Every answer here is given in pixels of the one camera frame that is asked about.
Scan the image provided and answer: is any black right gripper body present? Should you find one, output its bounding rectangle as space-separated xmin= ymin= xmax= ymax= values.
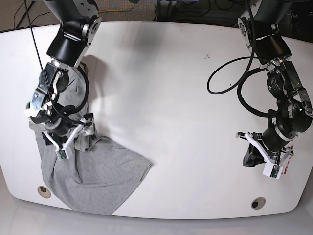
xmin=43 ymin=114 xmax=95 ymax=152

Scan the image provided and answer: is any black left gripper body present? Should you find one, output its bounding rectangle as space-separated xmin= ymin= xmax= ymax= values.
xmin=244 ymin=132 xmax=276 ymax=168

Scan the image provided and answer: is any grey t-shirt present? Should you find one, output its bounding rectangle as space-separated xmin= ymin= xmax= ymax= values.
xmin=29 ymin=61 xmax=155 ymax=216

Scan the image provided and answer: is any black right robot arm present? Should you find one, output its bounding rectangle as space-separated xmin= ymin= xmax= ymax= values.
xmin=25 ymin=0 xmax=101 ymax=155

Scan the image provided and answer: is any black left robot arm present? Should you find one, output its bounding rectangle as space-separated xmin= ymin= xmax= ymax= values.
xmin=237 ymin=0 xmax=313 ymax=169

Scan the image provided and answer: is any red tape rectangle marking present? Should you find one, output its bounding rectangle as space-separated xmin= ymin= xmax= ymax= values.
xmin=280 ymin=144 xmax=294 ymax=175

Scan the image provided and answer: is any left table grommet hole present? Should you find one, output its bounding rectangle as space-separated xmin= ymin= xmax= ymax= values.
xmin=37 ymin=186 xmax=51 ymax=199

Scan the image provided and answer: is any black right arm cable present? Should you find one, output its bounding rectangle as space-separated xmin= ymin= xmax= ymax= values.
xmin=23 ymin=0 xmax=84 ymax=123

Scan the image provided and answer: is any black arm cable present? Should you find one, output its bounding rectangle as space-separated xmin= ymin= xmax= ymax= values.
xmin=207 ymin=0 xmax=265 ymax=95
xmin=23 ymin=0 xmax=84 ymax=123

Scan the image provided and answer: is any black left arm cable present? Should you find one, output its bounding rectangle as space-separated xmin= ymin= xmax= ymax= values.
xmin=207 ymin=0 xmax=265 ymax=95

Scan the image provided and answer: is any yellow cable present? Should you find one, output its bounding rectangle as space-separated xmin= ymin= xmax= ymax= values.
xmin=97 ymin=1 xmax=133 ymax=14

